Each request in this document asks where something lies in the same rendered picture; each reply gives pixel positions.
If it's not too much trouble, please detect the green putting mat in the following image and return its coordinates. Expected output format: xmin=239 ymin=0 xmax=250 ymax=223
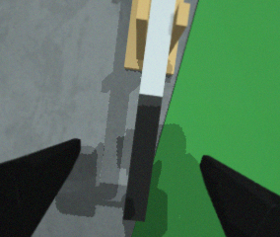
xmin=131 ymin=0 xmax=280 ymax=237

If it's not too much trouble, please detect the red putter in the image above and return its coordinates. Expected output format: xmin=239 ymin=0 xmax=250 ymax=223
xmin=123 ymin=0 xmax=176 ymax=222

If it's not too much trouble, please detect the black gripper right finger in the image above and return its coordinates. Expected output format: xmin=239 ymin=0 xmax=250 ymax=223
xmin=200 ymin=155 xmax=280 ymax=237

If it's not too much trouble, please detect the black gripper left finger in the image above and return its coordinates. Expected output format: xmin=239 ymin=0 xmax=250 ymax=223
xmin=0 ymin=138 xmax=81 ymax=237

